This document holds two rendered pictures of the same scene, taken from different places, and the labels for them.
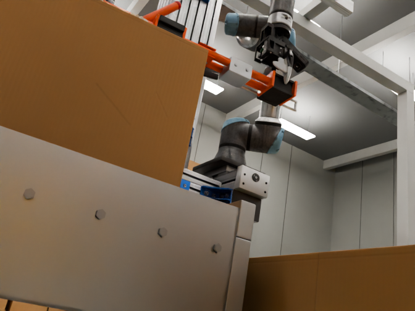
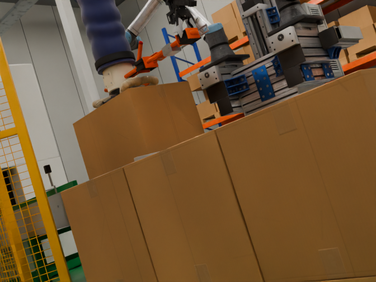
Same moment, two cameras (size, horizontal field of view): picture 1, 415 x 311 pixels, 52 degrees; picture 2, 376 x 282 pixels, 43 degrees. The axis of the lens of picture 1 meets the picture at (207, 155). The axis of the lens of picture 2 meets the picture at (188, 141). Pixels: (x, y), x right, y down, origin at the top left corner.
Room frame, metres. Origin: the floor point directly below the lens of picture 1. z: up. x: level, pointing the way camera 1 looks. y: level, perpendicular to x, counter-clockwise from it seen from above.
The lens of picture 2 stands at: (0.17, -2.16, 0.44)
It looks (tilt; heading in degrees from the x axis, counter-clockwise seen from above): 4 degrees up; 71
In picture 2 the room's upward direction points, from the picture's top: 18 degrees counter-clockwise
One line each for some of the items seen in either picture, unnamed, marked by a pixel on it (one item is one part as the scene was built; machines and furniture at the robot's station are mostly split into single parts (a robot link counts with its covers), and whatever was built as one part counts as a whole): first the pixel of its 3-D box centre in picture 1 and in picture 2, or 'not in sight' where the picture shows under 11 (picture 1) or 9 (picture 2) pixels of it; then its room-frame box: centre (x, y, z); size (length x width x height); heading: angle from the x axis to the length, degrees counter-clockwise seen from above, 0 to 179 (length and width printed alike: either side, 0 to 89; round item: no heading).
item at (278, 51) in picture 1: (274, 46); (177, 9); (1.03, -0.14, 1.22); 0.09 x 0.08 x 0.12; 113
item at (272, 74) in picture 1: (277, 88); (187, 36); (1.03, -0.16, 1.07); 0.08 x 0.07 x 0.05; 113
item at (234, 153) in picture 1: (230, 159); (292, 15); (1.65, -0.10, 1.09); 0.15 x 0.15 x 0.10
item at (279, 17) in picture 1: (280, 25); not in sight; (1.03, -0.14, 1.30); 0.08 x 0.08 x 0.05
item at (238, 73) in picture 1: (235, 73); (171, 49); (0.98, -0.03, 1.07); 0.07 x 0.07 x 0.04; 23
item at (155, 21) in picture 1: (164, 38); (146, 64); (0.90, 0.17, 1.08); 0.10 x 0.08 x 0.06; 23
